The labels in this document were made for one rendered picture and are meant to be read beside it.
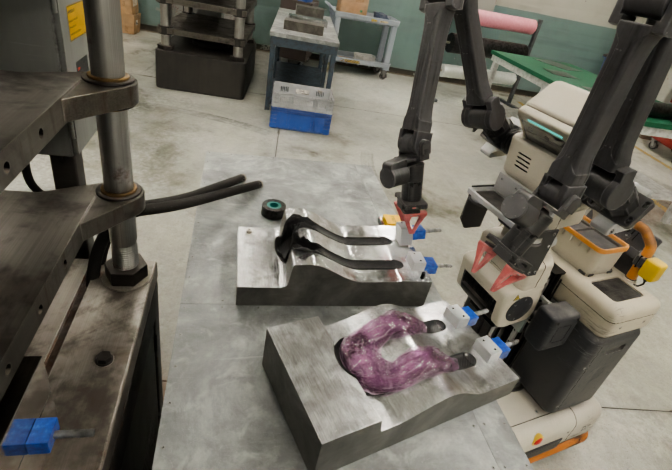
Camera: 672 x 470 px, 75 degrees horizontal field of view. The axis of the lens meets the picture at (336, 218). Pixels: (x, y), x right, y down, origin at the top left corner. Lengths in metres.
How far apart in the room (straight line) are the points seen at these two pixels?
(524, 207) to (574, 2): 7.77
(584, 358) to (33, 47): 1.72
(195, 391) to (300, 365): 0.22
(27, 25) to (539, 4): 7.81
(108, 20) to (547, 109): 1.01
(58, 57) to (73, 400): 0.67
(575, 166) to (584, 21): 7.84
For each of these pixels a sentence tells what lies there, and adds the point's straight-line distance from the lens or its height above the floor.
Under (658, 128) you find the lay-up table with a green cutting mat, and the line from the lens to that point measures 4.28.
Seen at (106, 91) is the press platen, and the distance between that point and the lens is 0.93.
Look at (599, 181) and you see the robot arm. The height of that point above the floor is 1.25.
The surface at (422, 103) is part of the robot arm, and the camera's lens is 1.17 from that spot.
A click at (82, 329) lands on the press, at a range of 1.12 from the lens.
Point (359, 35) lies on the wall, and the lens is 7.62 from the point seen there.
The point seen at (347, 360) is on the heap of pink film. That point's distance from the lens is 0.91.
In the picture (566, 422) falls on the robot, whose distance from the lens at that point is 1.96.
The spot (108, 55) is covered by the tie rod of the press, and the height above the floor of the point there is 1.34.
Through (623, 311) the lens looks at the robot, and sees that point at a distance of 1.62.
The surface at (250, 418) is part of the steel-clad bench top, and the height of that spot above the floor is 0.80.
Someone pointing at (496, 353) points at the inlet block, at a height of 0.88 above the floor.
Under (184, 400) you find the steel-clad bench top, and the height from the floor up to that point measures 0.80.
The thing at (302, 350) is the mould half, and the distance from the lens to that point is 0.89.
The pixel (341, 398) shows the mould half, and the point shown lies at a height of 0.91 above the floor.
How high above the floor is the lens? 1.57
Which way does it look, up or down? 31 degrees down
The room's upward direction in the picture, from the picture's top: 12 degrees clockwise
